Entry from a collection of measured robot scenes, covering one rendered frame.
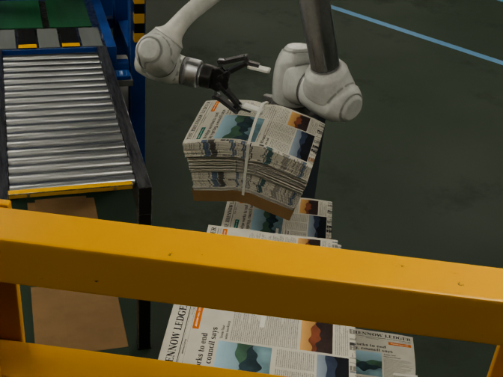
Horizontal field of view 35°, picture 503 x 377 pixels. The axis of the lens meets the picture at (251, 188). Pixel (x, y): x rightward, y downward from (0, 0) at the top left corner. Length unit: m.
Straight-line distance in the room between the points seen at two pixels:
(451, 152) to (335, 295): 4.32
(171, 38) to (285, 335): 1.10
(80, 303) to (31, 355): 2.62
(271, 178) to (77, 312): 1.41
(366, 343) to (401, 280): 1.80
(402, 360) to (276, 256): 1.79
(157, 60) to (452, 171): 2.90
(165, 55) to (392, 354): 1.17
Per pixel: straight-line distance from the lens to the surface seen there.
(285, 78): 2.90
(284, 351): 1.55
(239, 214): 2.73
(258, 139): 2.45
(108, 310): 3.58
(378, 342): 2.65
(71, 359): 1.01
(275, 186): 2.49
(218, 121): 2.56
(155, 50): 2.32
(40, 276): 0.88
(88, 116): 3.40
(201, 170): 2.52
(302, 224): 2.71
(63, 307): 3.62
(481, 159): 5.13
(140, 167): 3.02
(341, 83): 2.75
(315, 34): 2.64
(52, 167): 3.05
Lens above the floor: 2.35
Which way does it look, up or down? 32 degrees down
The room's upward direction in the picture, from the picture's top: 5 degrees clockwise
